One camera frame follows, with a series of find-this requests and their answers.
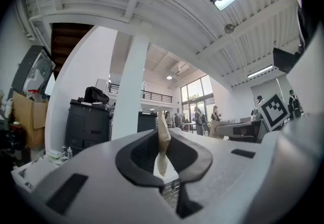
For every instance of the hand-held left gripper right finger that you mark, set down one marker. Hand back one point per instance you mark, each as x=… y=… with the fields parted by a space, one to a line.
x=227 y=172

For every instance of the brown cardboard box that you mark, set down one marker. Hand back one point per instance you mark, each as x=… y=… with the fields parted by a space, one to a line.
x=30 y=121

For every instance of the black balcony railing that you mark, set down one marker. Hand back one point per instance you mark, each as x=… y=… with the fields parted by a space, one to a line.
x=154 y=96

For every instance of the black tablet monitor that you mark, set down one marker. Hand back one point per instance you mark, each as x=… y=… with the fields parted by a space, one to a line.
x=284 y=59

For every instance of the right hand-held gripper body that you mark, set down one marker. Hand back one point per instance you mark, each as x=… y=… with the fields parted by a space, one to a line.
x=274 y=112

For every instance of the white pillar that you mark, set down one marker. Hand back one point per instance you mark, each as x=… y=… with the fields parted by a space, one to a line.
x=131 y=86

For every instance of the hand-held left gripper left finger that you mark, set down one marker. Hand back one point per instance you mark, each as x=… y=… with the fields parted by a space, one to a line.
x=101 y=180

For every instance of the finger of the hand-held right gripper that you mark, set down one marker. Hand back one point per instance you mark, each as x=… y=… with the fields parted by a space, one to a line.
x=226 y=130

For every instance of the glass entrance doors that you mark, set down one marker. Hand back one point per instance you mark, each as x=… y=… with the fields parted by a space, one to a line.
x=196 y=91

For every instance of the ceiling tube light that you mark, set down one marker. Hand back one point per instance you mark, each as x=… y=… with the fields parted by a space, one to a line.
x=260 y=71

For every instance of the small black cabinet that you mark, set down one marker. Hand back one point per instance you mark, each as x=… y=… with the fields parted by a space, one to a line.
x=147 y=121

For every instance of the white ceiling air conditioner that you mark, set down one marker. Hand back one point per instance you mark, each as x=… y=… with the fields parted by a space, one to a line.
x=180 y=68

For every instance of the chrome faucet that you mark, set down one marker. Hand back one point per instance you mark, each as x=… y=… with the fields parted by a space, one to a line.
x=67 y=152

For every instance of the white soap dish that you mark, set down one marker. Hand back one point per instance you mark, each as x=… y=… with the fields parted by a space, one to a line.
x=54 y=157

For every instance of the brown staircase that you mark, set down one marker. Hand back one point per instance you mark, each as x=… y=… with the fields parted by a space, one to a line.
x=68 y=43

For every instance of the large black cabinet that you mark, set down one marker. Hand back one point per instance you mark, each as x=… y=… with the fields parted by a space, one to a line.
x=86 y=124

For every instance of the black bag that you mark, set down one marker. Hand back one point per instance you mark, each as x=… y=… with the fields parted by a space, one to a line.
x=96 y=95

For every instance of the round ceiling lamp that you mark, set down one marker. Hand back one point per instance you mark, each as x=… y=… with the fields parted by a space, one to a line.
x=169 y=77

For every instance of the red lid plastic jar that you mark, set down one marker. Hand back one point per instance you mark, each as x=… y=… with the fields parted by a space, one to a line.
x=33 y=95

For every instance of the grey ceiling dome fixture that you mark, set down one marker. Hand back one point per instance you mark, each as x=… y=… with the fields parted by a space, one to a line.
x=229 y=28

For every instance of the dark grey appliance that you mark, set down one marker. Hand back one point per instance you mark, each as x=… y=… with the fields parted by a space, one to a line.
x=30 y=71

